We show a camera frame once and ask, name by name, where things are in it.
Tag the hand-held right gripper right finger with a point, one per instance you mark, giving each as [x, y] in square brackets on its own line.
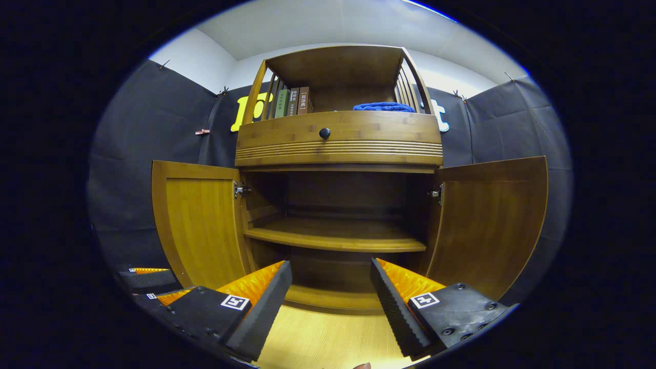
[392, 307]

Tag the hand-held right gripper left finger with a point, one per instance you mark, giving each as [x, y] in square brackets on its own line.
[266, 307]

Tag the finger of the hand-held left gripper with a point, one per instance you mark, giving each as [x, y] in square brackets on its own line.
[154, 298]
[148, 279]

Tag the wooden shoe cabinet door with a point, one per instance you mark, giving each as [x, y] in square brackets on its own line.
[200, 225]
[492, 225]

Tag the wooden double-door shoe cabinet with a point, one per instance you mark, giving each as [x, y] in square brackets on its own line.
[333, 64]

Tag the metal door hinge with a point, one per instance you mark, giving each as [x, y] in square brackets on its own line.
[240, 189]
[435, 194]

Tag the wooden cabinet drawer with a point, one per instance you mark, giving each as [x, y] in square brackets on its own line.
[379, 130]

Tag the wooden inner shelf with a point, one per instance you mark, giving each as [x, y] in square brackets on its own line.
[333, 236]

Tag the black backdrop cloth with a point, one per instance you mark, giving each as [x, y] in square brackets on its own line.
[143, 118]

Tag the black round drawer knob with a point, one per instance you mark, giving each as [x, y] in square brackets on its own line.
[324, 133]

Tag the blue folded towel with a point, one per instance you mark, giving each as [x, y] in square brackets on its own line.
[384, 107]

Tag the dark brown book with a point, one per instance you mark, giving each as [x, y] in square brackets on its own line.
[293, 101]

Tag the reddish brown book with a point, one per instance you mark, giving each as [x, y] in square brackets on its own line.
[304, 100]

